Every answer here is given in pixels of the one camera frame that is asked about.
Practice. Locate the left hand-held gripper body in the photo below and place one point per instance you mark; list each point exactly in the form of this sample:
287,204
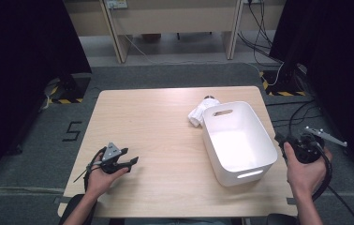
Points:
112,165

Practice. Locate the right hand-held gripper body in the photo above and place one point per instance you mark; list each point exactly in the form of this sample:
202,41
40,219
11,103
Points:
306,150

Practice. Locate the wall power socket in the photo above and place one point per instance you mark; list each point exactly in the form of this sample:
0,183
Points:
116,3

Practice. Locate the beige desk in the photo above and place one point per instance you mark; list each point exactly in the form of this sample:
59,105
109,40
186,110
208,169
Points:
178,18

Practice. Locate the person's right hand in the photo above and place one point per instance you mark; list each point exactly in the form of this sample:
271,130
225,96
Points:
306,176

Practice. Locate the black curtain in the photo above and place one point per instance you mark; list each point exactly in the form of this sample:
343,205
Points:
346,62
16,62

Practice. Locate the person's left hand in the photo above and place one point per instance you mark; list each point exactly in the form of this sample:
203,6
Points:
100,182

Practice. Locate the white cloth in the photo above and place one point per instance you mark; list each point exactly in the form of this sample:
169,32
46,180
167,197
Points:
198,114

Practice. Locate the black chair armrest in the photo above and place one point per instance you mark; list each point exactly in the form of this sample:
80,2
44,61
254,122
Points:
278,220
69,206

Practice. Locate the grey tape strip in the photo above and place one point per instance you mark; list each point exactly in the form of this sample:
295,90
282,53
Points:
59,200
291,201

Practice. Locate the white plastic basket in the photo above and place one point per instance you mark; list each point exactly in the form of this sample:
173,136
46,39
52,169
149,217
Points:
237,146

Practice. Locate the black stand base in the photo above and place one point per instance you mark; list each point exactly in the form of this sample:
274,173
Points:
75,86
286,81

